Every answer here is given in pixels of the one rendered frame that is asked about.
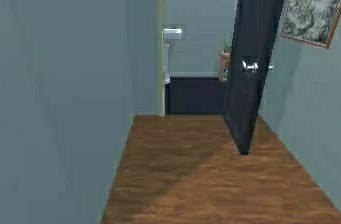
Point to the black room door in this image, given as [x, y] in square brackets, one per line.
[251, 100]

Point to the brown framed wall picture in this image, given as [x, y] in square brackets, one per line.
[311, 18]

